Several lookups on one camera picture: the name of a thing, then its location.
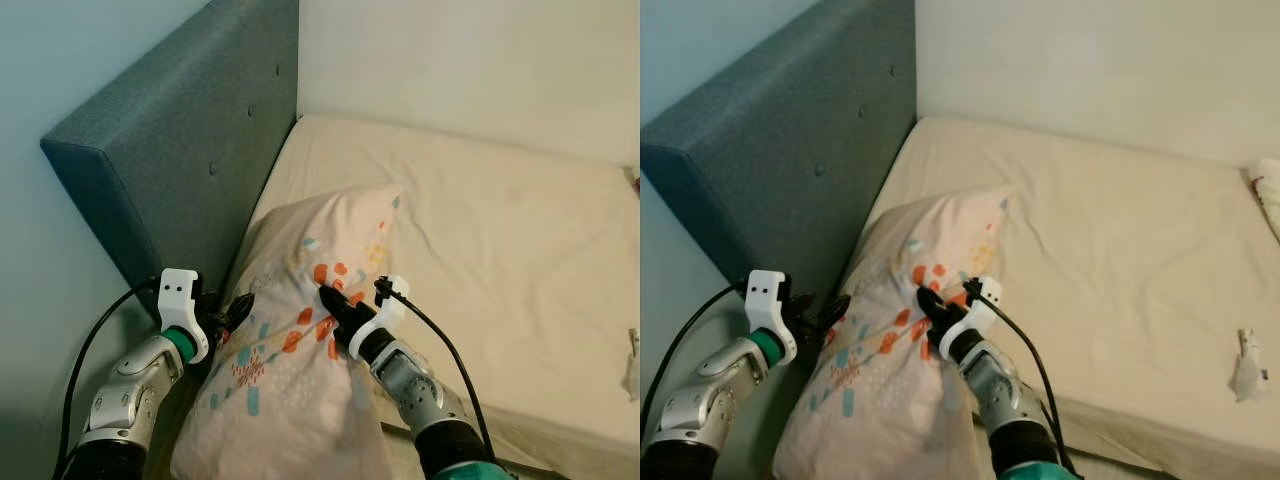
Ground pink patterned pillow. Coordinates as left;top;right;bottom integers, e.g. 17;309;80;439
170;183;409;480
772;185;1013;480

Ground beige sheeted bed mattress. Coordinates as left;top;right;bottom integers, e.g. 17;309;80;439
855;115;1280;471
245;113;641;471

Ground blue-grey upholstered headboard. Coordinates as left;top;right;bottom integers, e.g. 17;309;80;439
40;0;301;321
640;0;917;311

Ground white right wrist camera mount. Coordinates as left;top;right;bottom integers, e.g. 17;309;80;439
940;277;1004;356
350;275;411;356

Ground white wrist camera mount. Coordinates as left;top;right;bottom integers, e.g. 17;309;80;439
158;268;211;363
940;277;1004;356
745;270;798;366
350;275;411;356

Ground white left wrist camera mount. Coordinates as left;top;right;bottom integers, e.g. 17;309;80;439
745;270;798;366
158;268;211;363

